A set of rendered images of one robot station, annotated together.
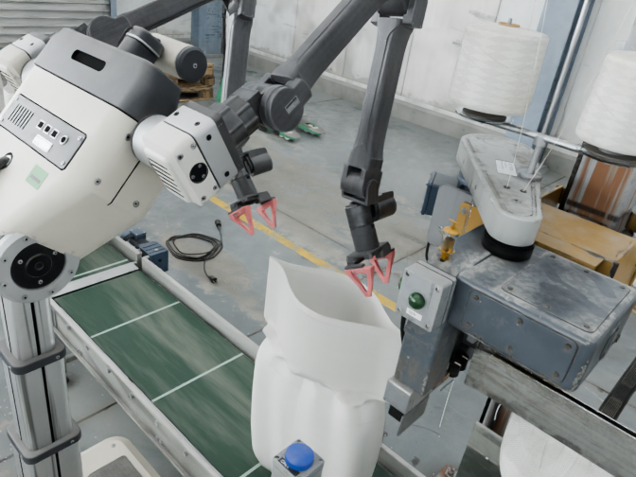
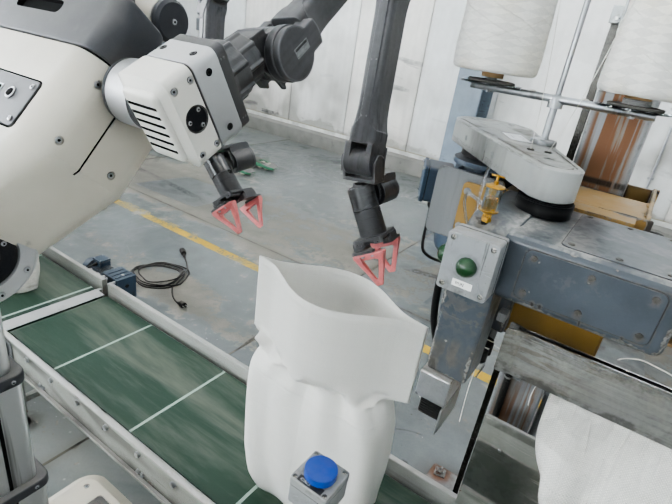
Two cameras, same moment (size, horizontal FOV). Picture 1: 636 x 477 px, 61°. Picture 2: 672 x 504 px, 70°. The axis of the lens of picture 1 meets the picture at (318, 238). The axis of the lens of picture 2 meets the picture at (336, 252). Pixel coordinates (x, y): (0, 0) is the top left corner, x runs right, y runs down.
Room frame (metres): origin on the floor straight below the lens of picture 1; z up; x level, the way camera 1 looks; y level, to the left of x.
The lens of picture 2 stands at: (0.17, 0.10, 1.56)
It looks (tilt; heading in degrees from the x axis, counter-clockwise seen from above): 24 degrees down; 351
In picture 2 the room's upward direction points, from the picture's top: 9 degrees clockwise
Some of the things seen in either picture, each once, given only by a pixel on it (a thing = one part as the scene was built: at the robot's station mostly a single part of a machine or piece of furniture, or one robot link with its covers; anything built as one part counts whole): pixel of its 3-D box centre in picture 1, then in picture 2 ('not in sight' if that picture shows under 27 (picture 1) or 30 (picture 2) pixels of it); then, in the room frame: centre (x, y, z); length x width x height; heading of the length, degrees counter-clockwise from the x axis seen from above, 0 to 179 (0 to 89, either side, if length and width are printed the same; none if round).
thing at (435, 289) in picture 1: (425, 295); (472, 262); (0.77, -0.19, 1.28); 0.08 x 0.05 x 0.09; 51
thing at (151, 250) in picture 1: (139, 249); (104, 276); (2.30, 0.87, 0.35); 0.30 x 0.15 x 0.15; 51
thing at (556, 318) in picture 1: (512, 329); (556, 299); (0.82, -0.37, 1.21); 0.30 x 0.25 x 0.30; 51
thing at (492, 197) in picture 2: (449, 239); (492, 198); (0.83, -0.22, 1.37); 0.03 x 0.02 x 0.03; 51
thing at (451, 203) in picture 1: (486, 233); (491, 213); (1.17, -0.39, 1.23); 0.28 x 0.07 x 0.16; 51
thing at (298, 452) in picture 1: (299, 458); (320, 473); (0.78, -0.03, 0.84); 0.06 x 0.06 x 0.02
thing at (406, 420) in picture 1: (403, 408); (435, 402); (0.82, -0.22, 0.98); 0.09 x 0.05 x 0.05; 141
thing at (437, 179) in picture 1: (438, 200); (434, 185); (1.30, -0.29, 1.25); 0.10 x 0.08 x 0.12; 166
